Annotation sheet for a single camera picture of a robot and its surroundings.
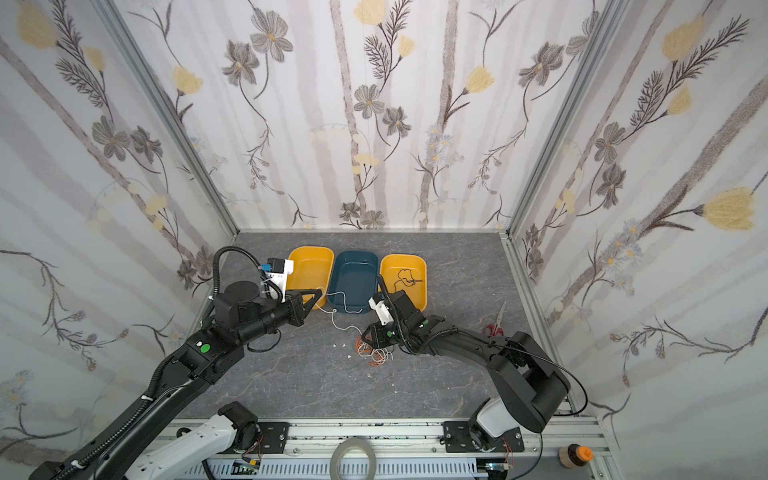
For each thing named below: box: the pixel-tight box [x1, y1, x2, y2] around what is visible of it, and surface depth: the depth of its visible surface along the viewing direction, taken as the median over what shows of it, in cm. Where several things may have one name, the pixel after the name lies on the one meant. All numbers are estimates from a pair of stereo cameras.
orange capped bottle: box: [558, 443, 595, 469], surface depth 67 cm
